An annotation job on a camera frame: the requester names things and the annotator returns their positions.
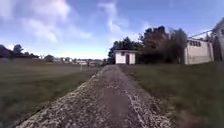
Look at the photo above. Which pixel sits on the small white building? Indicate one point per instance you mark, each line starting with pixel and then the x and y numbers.
pixel 120 58

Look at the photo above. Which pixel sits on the distant row of buildings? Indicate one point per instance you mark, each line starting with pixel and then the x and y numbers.
pixel 80 62

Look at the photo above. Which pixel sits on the grey gravel path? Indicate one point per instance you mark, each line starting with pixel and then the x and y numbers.
pixel 106 100

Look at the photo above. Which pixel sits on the group of tall trees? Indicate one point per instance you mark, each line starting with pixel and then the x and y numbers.
pixel 156 43

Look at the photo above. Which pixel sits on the dark grass slope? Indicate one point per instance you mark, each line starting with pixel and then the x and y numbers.
pixel 186 86

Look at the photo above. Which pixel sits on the wide grass field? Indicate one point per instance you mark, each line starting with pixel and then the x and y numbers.
pixel 33 80

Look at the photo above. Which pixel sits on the pale long building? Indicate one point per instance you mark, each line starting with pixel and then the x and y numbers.
pixel 198 53

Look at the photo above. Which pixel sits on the distant trees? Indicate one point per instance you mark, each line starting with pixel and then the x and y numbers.
pixel 13 51

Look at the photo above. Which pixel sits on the grey building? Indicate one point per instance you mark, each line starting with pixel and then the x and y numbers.
pixel 220 36

